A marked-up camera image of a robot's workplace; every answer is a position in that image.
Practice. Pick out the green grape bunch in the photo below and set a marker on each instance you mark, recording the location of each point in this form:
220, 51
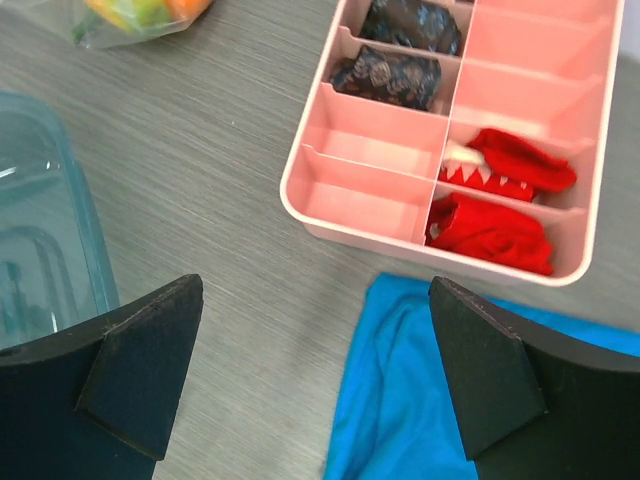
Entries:
139, 16

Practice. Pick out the pink divided organizer box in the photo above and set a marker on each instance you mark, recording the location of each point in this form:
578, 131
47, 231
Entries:
367, 174

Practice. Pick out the clear blue plastic tray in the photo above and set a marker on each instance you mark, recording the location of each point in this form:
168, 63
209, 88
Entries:
55, 268

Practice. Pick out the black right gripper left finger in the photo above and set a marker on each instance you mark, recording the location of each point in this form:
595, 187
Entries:
98, 400

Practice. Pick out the clear zip top bag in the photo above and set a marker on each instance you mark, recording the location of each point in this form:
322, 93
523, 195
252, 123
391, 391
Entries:
61, 16

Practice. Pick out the blue folded cloth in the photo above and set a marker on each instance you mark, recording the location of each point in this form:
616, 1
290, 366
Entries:
394, 416

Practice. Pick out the orange tangerine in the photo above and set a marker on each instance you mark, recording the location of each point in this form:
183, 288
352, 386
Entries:
187, 10

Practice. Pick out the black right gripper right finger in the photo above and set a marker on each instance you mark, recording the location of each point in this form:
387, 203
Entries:
531, 402

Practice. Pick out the red item in organizer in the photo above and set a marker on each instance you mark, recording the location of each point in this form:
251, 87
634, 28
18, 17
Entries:
501, 163

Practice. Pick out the dark patterned rolled sock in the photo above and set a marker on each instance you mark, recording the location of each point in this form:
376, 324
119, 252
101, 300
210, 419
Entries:
388, 77

